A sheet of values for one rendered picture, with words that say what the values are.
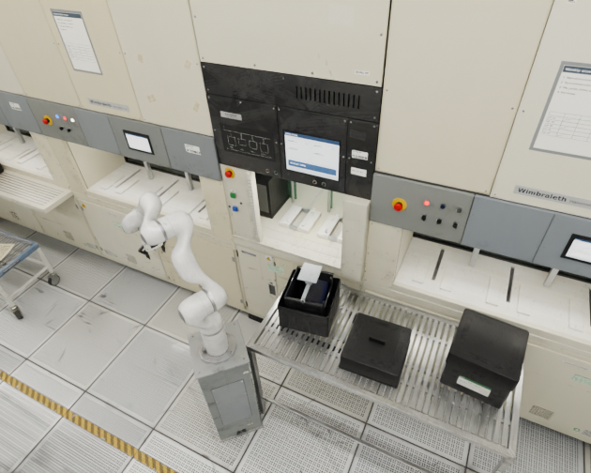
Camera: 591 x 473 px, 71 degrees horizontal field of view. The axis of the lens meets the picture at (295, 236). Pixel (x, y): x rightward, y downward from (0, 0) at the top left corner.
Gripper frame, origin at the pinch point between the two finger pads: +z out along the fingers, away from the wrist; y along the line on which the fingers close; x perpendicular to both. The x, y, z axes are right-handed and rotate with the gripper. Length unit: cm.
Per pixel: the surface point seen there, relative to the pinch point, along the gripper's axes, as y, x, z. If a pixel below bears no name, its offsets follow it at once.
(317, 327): 45, -88, 18
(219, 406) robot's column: -12, -70, 59
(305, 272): 50, -73, -7
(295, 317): 38, -79, 14
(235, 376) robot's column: 0, -74, 36
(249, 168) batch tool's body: 57, -19, -41
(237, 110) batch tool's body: 56, -17, -73
